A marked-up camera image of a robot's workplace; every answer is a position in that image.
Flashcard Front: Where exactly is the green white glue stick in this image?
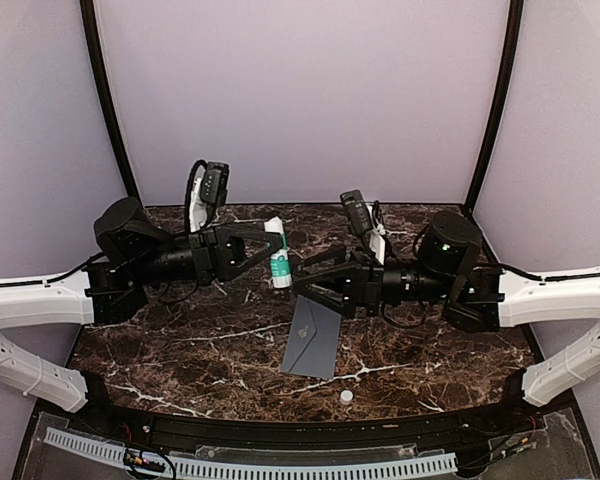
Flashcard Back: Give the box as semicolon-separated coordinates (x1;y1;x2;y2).
264;217;292;289

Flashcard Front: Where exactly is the right black frame post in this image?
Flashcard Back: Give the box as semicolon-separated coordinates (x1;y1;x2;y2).
463;0;525;218

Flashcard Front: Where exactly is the white slotted cable duct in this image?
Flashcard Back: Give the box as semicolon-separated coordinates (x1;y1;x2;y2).
44;427;458;479

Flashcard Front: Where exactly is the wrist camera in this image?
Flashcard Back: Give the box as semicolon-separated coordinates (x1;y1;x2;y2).
340;190;387;265
184;159;230;233

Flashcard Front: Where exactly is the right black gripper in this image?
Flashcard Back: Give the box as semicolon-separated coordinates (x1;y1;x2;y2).
291;243;453;319

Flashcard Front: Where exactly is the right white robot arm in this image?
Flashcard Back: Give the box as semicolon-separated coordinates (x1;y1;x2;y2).
293;211;600;434

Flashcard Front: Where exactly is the black frame post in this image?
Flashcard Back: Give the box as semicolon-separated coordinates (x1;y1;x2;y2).
463;0;525;218
79;0;142;202

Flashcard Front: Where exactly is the grey envelope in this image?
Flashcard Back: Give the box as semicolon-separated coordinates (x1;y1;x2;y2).
280;296;341;379

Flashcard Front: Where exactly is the white glue stick cap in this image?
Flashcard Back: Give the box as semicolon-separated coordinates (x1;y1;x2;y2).
340;390;354;405

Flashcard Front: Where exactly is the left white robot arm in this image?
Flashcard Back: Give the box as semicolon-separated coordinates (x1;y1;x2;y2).
0;197;285;436

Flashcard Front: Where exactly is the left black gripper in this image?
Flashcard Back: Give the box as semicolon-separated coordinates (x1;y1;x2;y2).
131;220;287;286

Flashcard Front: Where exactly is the left black frame post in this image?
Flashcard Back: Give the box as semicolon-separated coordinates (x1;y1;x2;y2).
79;0;142;202

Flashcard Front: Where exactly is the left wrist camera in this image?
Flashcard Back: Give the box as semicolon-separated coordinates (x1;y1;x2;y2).
184;159;230;233

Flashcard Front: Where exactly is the black front rail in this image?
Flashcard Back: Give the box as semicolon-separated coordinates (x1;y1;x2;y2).
57;404;545;451

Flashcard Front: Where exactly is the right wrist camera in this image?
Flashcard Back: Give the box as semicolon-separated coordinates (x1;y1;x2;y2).
340;190;387;265

